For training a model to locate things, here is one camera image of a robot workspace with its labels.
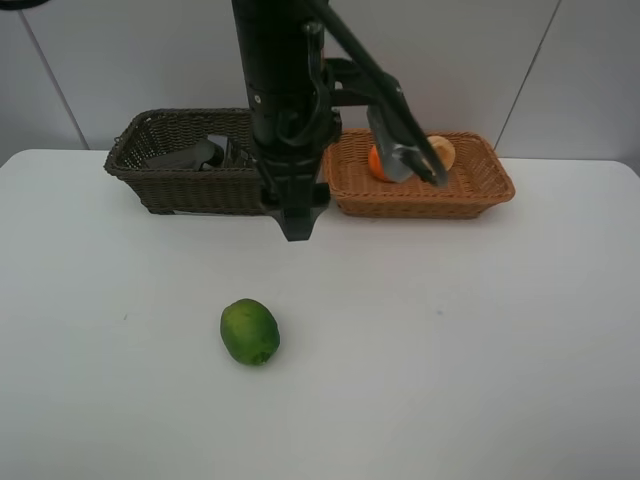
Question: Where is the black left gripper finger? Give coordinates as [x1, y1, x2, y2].
[272, 179, 325, 242]

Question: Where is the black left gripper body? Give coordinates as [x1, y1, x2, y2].
[247, 84, 342, 210]

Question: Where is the dark green pump bottle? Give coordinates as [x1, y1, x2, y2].
[199, 135, 253, 171]

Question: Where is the orange tangerine fruit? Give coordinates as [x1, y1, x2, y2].
[368, 146, 388, 182]

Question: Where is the translucent pink plastic cup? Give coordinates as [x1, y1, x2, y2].
[146, 140, 205, 171]

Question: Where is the green lime fruit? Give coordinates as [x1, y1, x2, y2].
[220, 298, 281, 366]

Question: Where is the red yellow peach fruit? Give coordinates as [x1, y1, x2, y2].
[428, 135, 456, 171]

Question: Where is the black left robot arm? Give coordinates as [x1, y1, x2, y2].
[232, 1, 342, 242]

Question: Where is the dark brown wicker basket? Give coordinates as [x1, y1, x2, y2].
[104, 108, 263, 216]

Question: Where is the light brown wicker basket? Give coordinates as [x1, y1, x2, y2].
[323, 129, 516, 219]

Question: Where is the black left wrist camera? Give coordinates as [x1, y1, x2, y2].
[325, 58, 448, 186]

